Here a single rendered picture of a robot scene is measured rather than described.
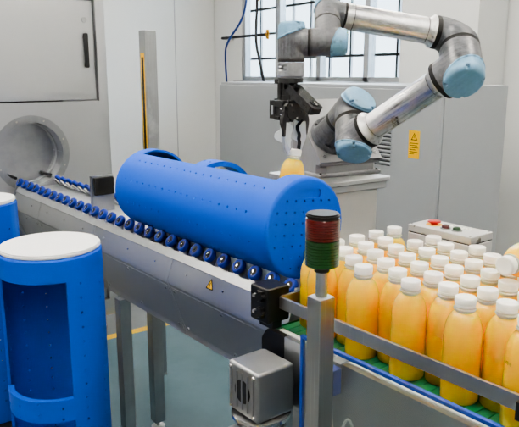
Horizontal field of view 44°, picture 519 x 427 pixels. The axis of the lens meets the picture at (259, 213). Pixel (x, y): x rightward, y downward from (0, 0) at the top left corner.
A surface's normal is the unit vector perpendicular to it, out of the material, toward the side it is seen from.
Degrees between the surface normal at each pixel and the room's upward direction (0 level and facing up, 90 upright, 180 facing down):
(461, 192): 90
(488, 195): 90
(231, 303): 70
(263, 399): 90
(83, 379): 90
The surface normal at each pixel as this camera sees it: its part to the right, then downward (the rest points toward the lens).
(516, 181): -0.83, 0.12
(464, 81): 0.03, 0.76
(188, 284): -0.73, -0.20
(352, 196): 0.56, 0.18
